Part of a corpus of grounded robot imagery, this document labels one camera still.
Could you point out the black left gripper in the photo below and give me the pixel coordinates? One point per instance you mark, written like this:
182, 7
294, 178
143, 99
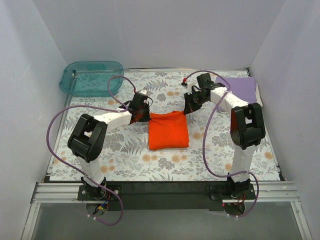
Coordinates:
143, 114

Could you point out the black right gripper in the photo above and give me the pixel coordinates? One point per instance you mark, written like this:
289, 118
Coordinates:
191, 102

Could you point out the orange t-shirt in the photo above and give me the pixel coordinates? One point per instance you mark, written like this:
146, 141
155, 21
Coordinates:
168, 131

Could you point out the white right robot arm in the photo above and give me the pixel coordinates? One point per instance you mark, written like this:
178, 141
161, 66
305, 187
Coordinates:
247, 127

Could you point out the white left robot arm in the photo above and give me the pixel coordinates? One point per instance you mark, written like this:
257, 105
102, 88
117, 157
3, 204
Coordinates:
88, 137

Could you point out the floral table mat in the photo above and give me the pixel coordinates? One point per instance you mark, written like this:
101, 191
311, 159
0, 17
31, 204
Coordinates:
126, 155

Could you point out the purple folded t-shirt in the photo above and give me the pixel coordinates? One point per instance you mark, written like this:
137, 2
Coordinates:
245, 88

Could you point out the white folded t-shirt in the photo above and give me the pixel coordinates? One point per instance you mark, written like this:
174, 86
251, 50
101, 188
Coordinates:
258, 96

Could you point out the teal plastic bin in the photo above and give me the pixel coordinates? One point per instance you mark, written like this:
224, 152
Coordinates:
92, 79

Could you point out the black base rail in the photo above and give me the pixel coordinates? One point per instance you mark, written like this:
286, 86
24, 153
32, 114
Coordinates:
166, 195

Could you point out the aluminium table frame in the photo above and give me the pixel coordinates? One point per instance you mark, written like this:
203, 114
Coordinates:
275, 214

